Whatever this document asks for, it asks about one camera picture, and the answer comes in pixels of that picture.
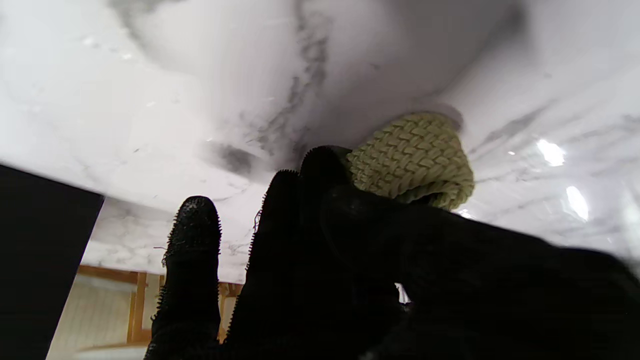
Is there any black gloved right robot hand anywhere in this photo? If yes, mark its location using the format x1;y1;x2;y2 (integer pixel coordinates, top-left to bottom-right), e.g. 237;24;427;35
144;145;640;360

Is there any beige woven belt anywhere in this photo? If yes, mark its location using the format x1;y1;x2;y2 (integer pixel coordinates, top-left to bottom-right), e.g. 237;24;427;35
345;112;476;211

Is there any black square storage box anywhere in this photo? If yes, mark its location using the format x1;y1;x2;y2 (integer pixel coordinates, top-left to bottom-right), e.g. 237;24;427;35
0;165;106;360

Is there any printed room scene backdrop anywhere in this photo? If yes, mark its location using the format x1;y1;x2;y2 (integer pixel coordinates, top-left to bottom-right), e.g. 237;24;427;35
45;265;246;360

